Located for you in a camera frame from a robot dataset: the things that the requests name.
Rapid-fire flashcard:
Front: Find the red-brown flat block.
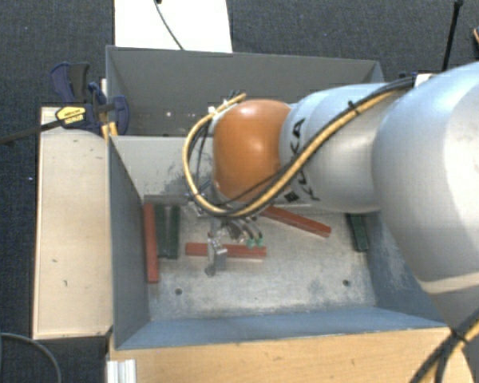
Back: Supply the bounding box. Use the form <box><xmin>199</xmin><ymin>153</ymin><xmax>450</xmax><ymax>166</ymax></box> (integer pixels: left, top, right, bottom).
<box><xmin>260</xmin><ymin>206</ymin><xmax>332</xmax><ymax>239</ymax></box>
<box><xmin>143</xmin><ymin>203</ymin><xmax>161</xmax><ymax>284</ymax></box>
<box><xmin>184</xmin><ymin>242</ymin><xmax>267</xmax><ymax>259</ymax></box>

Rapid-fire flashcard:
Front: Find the dark green flat block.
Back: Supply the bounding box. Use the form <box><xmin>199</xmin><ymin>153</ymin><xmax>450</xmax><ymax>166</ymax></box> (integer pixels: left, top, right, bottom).
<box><xmin>344</xmin><ymin>212</ymin><xmax>371</xmax><ymax>253</ymax></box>
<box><xmin>167</xmin><ymin>204</ymin><xmax>182</xmax><ymax>260</ymax></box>
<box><xmin>154</xmin><ymin>204</ymin><xmax>170</xmax><ymax>259</ymax></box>

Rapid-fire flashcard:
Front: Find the grey metal bin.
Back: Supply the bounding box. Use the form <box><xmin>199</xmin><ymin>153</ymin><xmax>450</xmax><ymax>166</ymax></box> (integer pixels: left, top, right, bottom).
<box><xmin>105</xmin><ymin>45</ymin><xmax>451</xmax><ymax>351</ymax></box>

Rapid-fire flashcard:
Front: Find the pale wood flat board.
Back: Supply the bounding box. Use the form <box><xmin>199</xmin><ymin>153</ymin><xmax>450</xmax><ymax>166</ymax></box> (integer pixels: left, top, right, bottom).
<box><xmin>31</xmin><ymin>105</ymin><xmax>115</xmax><ymax>341</ymax></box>

